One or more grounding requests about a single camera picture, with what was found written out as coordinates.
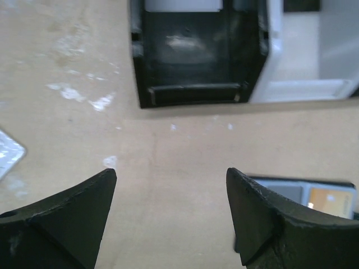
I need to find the silver credit card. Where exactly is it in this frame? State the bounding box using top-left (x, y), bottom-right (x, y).
top-left (145, 0), bottom-right (223, 12)

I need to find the black leather card holder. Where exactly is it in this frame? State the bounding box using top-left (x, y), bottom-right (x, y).
top-left (250, 175), bottom-right (358, 220)

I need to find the clear plastic card sleeve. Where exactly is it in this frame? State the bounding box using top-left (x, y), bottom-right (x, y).
top-left (1, 130), bottom-right (26, 179)

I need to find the gold VIP card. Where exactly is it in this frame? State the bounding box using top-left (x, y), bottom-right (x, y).
top-left (307, 188), bottom-right (356, 219)

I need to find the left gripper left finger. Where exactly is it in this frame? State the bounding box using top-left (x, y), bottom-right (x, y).
top-left (1, 169), bottom-right (117, 268)

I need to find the black and white organizer tray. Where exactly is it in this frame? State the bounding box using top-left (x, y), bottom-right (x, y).
top-left (128, 1), bottom-right (358, 109)

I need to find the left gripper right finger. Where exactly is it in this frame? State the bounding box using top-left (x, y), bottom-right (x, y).
top-left (226, 168), bottom-right (358, 268)

